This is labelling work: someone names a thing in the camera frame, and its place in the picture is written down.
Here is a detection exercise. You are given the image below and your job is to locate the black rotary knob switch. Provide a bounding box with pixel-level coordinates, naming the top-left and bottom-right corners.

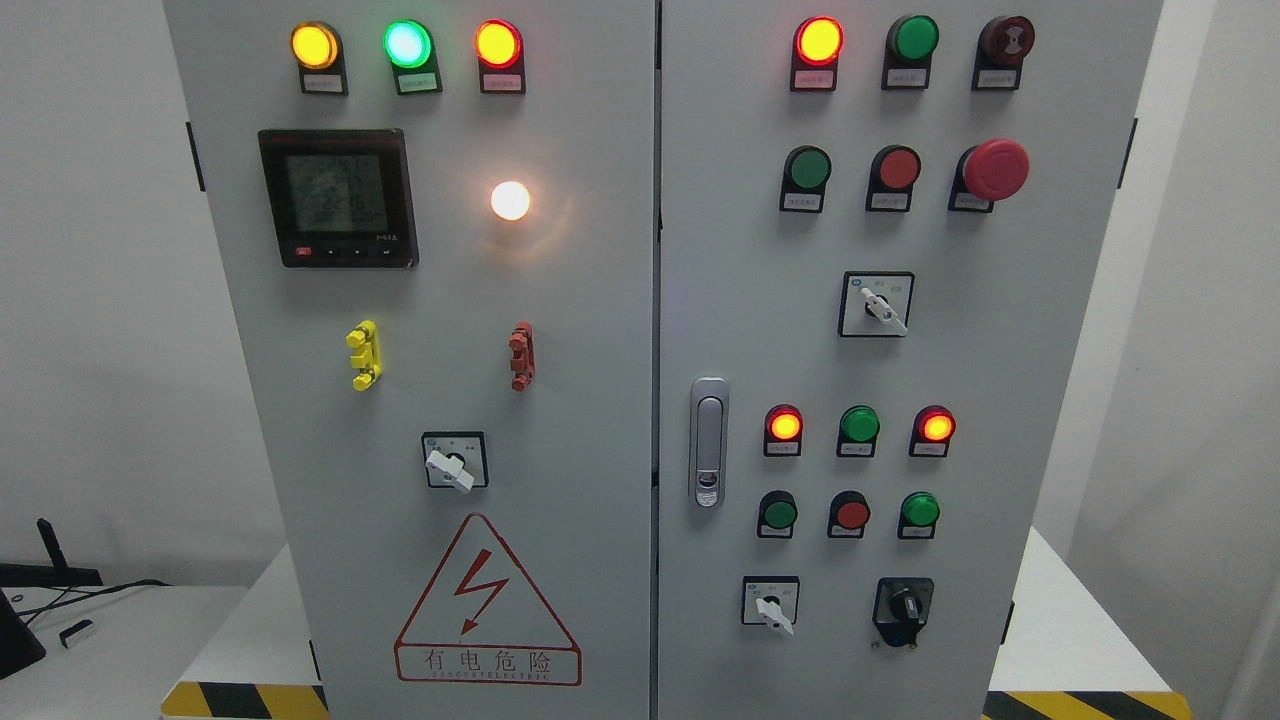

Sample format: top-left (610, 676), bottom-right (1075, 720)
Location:
top-left (872, 577), bottom-right (934, 648)

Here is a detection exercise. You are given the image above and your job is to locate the grey electrical control cabinet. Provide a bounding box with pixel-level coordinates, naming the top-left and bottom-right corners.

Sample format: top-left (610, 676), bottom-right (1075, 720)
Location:
top-left (164, 1), bottom-right (1162, 719)

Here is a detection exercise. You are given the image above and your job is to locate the red terminal connector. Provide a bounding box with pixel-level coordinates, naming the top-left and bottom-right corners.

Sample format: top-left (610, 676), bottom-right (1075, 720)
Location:
top-left (508, 322), bottom-right (536, 393)

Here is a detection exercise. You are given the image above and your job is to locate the red lit indicator middle left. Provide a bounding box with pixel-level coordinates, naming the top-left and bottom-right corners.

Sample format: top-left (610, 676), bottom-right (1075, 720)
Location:
top-left (762, 404), bottom-right (804, 457)

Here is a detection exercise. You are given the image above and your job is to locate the green push button lower left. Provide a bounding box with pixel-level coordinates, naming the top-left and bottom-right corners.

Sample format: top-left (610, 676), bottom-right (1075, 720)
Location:
top-left (756, 489), bottom-right (797, 539)

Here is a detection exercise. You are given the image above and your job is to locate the green push button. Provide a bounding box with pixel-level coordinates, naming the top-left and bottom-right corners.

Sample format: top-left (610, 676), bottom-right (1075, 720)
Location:
top-left (780, 145), bottom-right (832, 213)
top-left (756, 489), bottom-right (797, 539)

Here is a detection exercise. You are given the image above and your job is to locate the white glowing indicator lamp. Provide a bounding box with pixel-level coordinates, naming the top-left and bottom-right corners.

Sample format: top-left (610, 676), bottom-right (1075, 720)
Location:
top-left (490, 179), bottom-right (532, 222)

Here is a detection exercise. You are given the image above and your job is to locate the green indicator middle centre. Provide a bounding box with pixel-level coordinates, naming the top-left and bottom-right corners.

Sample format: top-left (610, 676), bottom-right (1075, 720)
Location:
top-left (836, 405), bottom-right (881, 457)

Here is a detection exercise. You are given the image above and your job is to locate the green push button upper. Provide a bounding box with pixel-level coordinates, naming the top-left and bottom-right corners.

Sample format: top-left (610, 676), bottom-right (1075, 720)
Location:
top-left (780, 145), bottom-right (832, 213)

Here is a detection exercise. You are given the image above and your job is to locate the red push button lower centre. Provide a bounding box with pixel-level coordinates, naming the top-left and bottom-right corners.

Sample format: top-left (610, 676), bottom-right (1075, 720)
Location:
top-left (827, 489), bottom-right (870, 539)

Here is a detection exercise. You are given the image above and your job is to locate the red push button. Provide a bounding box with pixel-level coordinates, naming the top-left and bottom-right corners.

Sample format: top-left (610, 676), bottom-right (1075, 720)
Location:
top-left (827, 489), bottom-right (870, 539)
top-left (865, 143), bottom-right (922, 213)

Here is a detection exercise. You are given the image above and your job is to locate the yellow terminal connector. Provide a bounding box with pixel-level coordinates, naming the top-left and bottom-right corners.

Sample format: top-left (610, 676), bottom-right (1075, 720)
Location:
top-left (346, 319), bottom-right (381, 392)

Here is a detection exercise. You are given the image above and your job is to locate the red indicator middle right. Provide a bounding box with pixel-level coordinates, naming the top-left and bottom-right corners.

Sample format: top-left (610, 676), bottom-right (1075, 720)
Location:
top-left (909, 405), bottom-right (956, 457)

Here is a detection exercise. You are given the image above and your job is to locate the red electrical hazard warning sticker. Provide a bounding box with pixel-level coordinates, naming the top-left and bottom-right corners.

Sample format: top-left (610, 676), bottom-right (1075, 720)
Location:
top-left (394, 512), bottom-right (582, 685)

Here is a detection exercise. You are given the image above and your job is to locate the green button lower right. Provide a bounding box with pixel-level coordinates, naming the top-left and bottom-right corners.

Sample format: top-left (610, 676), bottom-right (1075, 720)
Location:
top-left (897, 491), bottom-right (941, 541)

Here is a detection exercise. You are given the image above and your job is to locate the red push button upper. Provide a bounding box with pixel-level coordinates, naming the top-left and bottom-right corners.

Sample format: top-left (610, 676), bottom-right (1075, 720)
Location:
top-left (865, 143), bottom-right (922, 213)

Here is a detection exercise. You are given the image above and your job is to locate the black digital power meter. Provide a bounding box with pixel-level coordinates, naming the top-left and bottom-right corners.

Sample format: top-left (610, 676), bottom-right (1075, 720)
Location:
top-left (259, 128), bottom-right (419, 268)

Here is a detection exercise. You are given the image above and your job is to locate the red-ringed lit indicator light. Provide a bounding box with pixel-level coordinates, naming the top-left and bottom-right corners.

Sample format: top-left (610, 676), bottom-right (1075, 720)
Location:
top-left (474, 18), bottom-right (526, 94)

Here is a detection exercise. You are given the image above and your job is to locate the red lit indicator right door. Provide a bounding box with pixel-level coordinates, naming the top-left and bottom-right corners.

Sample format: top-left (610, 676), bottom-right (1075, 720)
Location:
top-left (790, 15), bottom-right (845, 92)

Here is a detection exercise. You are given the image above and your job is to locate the green lit indicator light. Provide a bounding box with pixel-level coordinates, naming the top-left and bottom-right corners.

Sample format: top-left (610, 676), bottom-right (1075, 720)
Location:
top-left (381, 19), bottom-right (442, 95)

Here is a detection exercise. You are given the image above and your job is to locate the red mushroom emergency stop button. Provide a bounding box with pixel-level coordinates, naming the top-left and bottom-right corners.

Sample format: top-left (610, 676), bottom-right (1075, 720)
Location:
top-left (948, 138), bottom-right (1030, 214)

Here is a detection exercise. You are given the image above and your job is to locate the green indicator top right door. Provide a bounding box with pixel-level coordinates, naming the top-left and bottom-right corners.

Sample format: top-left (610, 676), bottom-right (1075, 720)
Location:
top-left (881, 14), bottom-right (940, 91)

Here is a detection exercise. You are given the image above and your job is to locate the yellow indicator light top left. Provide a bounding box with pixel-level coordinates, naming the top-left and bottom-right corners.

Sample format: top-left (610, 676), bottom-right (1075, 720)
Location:
top-left (291, 20), bottom-right (348, 96)

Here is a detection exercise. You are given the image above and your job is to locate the dark red buzzer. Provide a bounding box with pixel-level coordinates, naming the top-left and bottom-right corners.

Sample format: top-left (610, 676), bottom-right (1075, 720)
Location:
top-left (972, 15), bottom-right (1036, 92)

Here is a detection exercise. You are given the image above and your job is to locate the white table with hazard stripes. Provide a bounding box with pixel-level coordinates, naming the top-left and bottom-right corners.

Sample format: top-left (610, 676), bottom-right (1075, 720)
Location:
top-left (160, 532), bottom-right (1192, 719)

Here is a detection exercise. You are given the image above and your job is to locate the small white black adapter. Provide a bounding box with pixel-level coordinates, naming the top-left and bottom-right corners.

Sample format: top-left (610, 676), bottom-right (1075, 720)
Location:
top-left (58, 618), bottom-right (96, 650)

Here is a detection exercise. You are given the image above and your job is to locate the black device with antenna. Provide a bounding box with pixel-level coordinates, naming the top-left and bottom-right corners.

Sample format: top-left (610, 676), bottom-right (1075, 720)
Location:
top-left (1, 518), bottom-right (102, 587)

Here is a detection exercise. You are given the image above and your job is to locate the black monitor corner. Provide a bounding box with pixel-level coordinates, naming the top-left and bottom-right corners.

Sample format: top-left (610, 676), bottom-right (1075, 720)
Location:
top-left (0, 591), bottom-right (47, 679)

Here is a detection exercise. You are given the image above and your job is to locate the silver door handle lock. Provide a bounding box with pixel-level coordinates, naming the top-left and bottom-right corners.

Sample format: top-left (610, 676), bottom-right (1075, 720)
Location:
top-left (689, 377), bottom-right (730, 509)

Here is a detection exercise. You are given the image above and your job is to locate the left door selector switch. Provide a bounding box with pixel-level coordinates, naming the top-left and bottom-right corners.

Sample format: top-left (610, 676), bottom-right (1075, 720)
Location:
top-left (421, 430), bottom-right (489, 493)

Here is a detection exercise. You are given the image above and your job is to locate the upper right selector switch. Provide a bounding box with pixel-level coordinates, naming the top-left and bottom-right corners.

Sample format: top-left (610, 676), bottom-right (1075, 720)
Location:
top-left (838, 272), bottom-right (915, 338)

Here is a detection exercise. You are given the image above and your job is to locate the lower white selector switch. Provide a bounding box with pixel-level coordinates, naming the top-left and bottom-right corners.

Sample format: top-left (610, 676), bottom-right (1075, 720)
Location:
top-left (741, 575), bottom-right (800, 637)

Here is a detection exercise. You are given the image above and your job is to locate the black cable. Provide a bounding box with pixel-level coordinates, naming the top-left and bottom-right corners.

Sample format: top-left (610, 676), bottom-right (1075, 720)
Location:
top-left (5, 579), bottom-right (173, 628)

